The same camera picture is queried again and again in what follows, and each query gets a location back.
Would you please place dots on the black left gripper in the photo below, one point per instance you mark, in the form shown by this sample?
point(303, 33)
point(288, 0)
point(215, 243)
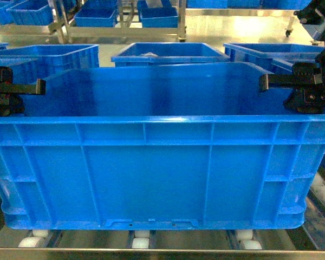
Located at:
point(10, 102)

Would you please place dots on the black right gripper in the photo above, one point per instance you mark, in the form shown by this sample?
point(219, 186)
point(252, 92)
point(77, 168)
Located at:
point(305, 97)

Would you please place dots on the large blue plastic crate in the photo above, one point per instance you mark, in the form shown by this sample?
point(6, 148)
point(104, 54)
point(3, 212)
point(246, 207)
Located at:
point(179, 147)

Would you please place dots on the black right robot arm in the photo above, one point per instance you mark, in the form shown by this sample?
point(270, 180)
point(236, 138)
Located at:
point(312, 17)

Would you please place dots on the blue crate back right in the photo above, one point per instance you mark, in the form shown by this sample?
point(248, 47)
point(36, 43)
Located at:
point(263, 54)

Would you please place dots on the blue crate back left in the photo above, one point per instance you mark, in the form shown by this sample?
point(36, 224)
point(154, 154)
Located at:
point(40, 61)

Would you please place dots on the steel trolley with blue bins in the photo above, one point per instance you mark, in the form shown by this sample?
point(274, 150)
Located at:
point(88, 20)

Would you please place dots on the blue crate back centre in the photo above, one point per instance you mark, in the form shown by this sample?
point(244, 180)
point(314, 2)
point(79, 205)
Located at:
point(150, 54)

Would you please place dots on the steel roller shelf frame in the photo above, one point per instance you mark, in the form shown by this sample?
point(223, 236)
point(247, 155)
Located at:
point(305, 242)

